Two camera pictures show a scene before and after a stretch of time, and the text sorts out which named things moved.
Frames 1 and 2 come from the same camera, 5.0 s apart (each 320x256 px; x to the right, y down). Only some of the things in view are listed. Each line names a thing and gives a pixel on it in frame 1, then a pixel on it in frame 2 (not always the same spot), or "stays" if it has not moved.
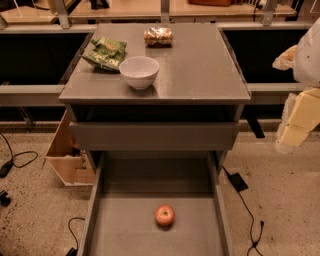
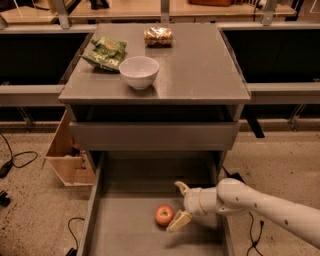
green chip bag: (106, 53) stays
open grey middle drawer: (127, 188) stays
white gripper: (309, 61) -> (192, 201)
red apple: (164, 214) stays
